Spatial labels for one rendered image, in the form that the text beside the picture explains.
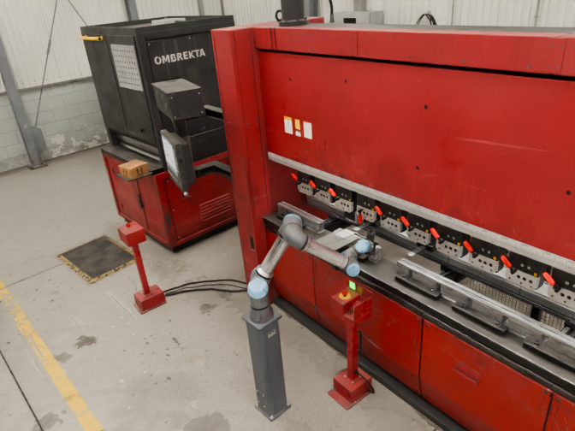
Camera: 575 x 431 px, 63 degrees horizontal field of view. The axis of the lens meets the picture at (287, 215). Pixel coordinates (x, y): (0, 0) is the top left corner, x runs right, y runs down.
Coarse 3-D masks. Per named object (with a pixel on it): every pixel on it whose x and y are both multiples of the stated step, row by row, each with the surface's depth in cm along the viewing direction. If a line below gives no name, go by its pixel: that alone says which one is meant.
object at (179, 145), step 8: (168, 136) 347; (176, 136) 355; (176, 144) 329; (184, 144) 336; (176, 152) 331; (184, 152) 337; (176, 160) 336; (184, 160) 339; (168, 168) 376; (176, 168) 345; (184, 168) 338; (192, 168) 344; (176, 176) 353; (184, 176) 341; (192, 176) 346; (184, 184) 343
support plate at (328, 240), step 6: (330, 234) 317; (318, 240) 311; (324, 240) 311; (330, 240) 310; (336, 240) 310; (342, 240) 309; (348, 240) 308; (354, 240) 309; (330, 246) 303; (336, 246) 303; (342, 246) 303
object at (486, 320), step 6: (456, 306) 255; (462, 312) 252; (468, 312) 250; (474, 312) 249; (474, 318) 247; (480, 318) 245; (486, 318) 244; (486, 324) 242; (492, 324) 240; (498, 330) 237; (504, 330) 235
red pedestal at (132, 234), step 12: (120, 228) 395; (132, 228) 393; (132, 240) 389; (144, 240) 396; (144, 276) 416; (144, 288) 419; (156, 288) 431; (144, 300) 416; (156, 300) 424; (144, 312) 418
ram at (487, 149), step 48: (288, 96) 316; (336, 96) 279; (384, 96) 250; (432, 96) 227; (480, 96) 207; (528, 96) 191; (288, 144) 334; (336, 144) 294; (384, 144) 262; (432, 144) 236; (480, 144) 215; (528, 144) 197; (384, 192) 275; (432, 192) 246; (480, 192) 224; (528, 192) 205; (528, 240) 212
